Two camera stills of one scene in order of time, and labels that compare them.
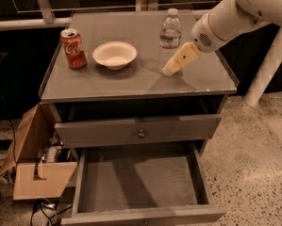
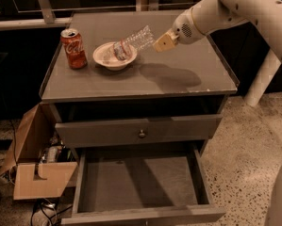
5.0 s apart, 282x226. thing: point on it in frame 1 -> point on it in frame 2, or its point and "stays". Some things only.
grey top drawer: (75, 134) stays
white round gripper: (203, 35) -> (184, 28)
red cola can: (74, 48) stays
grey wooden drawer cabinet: (137, 134) stays
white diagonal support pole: (269, 67) stays
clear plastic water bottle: (170, 38) -> (124, 48)
